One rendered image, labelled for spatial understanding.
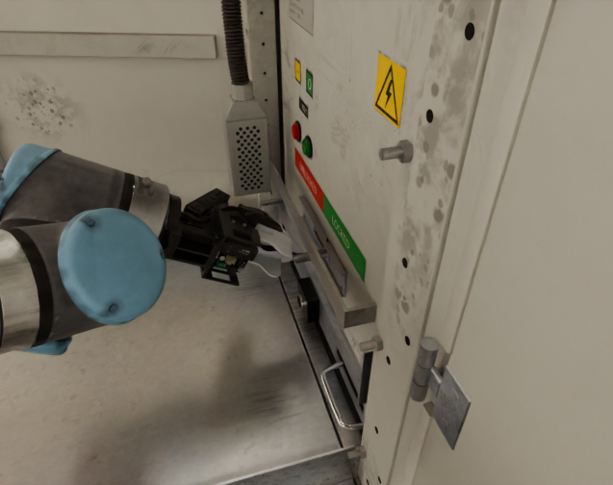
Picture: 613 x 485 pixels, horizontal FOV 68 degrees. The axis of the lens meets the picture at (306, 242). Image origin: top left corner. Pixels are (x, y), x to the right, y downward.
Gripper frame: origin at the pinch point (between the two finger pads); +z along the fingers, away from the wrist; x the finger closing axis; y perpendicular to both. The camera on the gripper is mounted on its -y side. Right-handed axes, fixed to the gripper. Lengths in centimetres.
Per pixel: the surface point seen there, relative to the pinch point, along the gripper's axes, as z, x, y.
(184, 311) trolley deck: -6.8, -24.0, -9.5
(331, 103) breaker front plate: -6.5, 21.7, 0.5
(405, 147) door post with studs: -14.0, 25.7, 27.8
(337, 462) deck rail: 5.0, -11.9, 26.4
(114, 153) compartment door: -22, -17, -48
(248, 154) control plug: -5.3, 4.5, -19.8
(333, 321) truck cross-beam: 8.5, -6.0, 7.4
